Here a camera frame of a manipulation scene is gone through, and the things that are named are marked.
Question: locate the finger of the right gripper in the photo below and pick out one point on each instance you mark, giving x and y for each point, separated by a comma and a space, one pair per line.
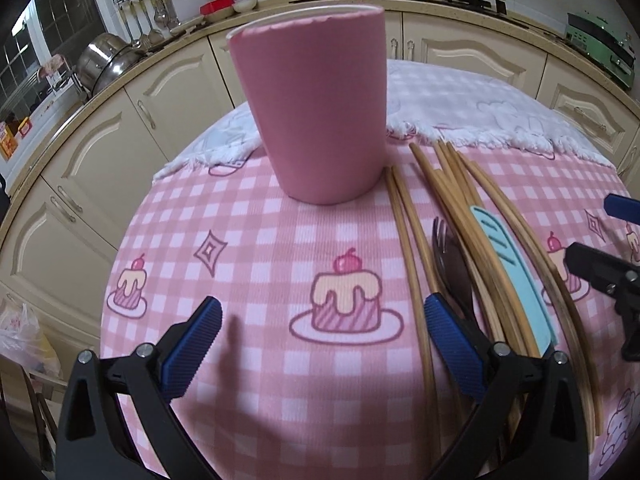
622, 207

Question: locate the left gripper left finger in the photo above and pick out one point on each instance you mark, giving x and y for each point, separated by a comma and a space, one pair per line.
94, 440

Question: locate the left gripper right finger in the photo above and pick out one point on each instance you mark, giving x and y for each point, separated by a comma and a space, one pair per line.
527, 421

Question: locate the light blue knife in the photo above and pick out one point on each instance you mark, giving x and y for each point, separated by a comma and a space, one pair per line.
517, 270

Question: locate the black fork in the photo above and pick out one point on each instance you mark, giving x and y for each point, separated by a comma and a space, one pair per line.
452, 268

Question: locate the pink cup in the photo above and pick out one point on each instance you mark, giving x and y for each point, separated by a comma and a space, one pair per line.
316, 83

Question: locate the plastic bag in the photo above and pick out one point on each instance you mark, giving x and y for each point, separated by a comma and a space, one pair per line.
23, 340

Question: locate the green electric cooker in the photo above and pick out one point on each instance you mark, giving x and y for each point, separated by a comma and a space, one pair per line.
593, 37

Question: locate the pink checkered tablecloth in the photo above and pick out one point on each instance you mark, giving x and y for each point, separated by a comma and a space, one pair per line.
316, 372

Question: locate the white fringed cloth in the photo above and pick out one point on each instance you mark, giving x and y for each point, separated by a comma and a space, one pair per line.
427, 103

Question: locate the cream lower cabinets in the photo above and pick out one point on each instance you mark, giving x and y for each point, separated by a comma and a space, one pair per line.
82, 181

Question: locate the stainless steel pot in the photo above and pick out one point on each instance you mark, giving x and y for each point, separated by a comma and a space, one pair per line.
104, 60

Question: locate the hanging utensil rack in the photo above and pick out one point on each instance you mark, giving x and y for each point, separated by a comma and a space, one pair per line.
146, 22

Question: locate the window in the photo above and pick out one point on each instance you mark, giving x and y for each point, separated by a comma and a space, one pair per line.
44, 29

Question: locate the red box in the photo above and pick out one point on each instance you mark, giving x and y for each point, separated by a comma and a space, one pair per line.
216, 5

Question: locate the white bowl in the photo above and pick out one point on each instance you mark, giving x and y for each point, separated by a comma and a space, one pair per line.
245, 6

